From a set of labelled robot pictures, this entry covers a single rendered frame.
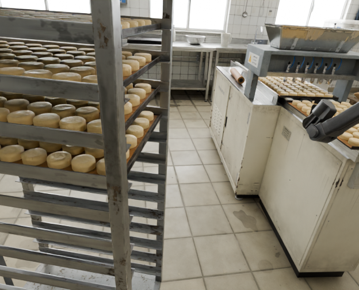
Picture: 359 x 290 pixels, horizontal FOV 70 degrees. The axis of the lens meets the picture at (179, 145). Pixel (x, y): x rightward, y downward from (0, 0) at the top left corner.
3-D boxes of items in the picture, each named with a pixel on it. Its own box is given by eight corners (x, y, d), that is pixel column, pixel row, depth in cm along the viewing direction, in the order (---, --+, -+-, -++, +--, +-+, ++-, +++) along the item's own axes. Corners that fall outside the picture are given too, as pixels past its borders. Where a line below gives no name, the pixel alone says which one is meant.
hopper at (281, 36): (259, 44, 181) (263, 22, 175) (333, 49, 186) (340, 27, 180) (275, 50, 156) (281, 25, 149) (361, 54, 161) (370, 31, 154)
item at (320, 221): (255, 202, 211) (282, 96, 169) (295, 202, 214) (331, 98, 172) (294, 282, 149) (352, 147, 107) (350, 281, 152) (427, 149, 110)
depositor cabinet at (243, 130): (207, 134, 321) (216, 66, 282) (263, 136, 327) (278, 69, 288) (233, 203, 208) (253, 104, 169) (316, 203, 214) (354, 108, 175)
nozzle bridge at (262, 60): (239, 90, 198) (247, 43, 182) (327, 94, 204) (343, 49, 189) (252, 104, 169) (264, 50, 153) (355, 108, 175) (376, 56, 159)
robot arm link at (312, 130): (311, 139, 97) (328, 142, 100) (333, 115, 90) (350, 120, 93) (296, 119, 106) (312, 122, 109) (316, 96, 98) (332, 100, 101)
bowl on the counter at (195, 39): (187, 45, 408) (187, 36, 403) (183, 42, 437) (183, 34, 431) (206, 45, 414) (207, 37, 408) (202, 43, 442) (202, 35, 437)
